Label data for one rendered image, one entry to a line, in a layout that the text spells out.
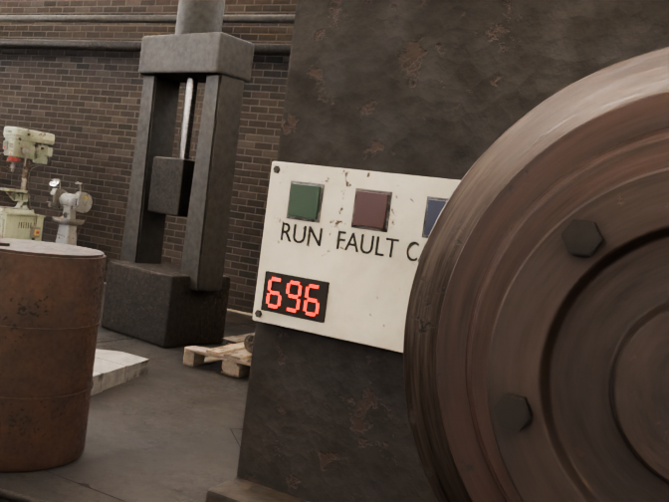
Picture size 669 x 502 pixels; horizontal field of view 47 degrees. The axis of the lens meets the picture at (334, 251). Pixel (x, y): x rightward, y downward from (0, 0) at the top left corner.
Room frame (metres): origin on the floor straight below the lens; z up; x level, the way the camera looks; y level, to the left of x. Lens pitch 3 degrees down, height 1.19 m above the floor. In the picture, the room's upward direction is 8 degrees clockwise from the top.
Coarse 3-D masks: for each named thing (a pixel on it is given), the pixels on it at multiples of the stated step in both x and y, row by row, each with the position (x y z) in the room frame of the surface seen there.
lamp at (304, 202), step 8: (296, 184) 0.83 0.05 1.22; (304, 184) 0.83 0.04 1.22; (296, 192) 0.83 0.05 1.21; (304, 192) 0.83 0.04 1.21; (312, 192) 0.82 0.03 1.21; (320, 192) 0.82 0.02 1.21; (296, 200) 0.83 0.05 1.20; (304, 200) 0.83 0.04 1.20; (312, 200) 0.82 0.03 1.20; (296, 208) 0.83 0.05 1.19; (304, 208) 0.83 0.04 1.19; (312, 208) 0.82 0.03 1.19; (296, 216) 0.83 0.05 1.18; (304, 216) 0.82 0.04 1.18; (312, 216) 0.82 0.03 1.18
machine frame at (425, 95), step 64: (320, 0) 0.86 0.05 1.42; (384, 0) 0.82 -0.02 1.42; (448, 0) 0.79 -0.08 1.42; (512, 0) 0.76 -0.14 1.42; (576, 0) 0.73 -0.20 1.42; (640, 0) 0.71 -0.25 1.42; (320, 64) 0.86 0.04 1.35; (384, 64) 0.82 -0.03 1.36; (448, 64) 0.79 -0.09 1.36; (512, 64) 0.76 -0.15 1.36; (576, 64) 0.73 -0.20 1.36; (320, 128) 0.85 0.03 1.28; (384, 128) 0.82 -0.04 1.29; (448, 128) 0.78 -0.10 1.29; (256, 384) 0.87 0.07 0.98; (320, 384) 0.83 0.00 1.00; (384, 384) 0.80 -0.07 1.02; (256, 448) 0.86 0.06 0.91; (320, 448) 0.83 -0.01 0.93; (384, 448) 0.79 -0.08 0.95
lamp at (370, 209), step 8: (360, 192) 0.80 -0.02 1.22; (368, 192) 0.79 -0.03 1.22; (360, 200) 0.80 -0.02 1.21; (368, 200) 0.79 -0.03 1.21; (376, 200) 0.79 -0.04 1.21; (384, 200) 0.78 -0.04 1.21; (360, 208) 0.79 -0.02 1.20; (368, 208) 0.79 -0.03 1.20; (376, 208) 0.79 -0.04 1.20; (384, 208) 0.78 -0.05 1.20; (360, 216) 0.79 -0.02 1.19; (368, 216) 0.79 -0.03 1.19; (376, 216) 0.79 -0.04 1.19; (384, 216) 0.78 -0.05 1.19; (360, 224) 0.79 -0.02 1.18; (368, 224) 0.79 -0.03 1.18; (376, 224) 0.79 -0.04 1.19; (384, 224) 0.78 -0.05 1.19
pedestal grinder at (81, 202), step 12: (60, 180) 8.78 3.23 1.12; (60, 192) 8.80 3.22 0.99; (84, 192) 8.62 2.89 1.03; (48, 204) 8.73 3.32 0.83; (60, 204) 8.82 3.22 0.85; (72, 204) 8.64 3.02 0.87; (84, 204) 8.63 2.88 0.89; (72, 216) 8.71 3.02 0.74; (60, 228) 8.69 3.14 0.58; (72, 228) 8.70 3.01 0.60; (60, 240) 8.67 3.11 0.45; (72, 240) 8.71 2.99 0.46
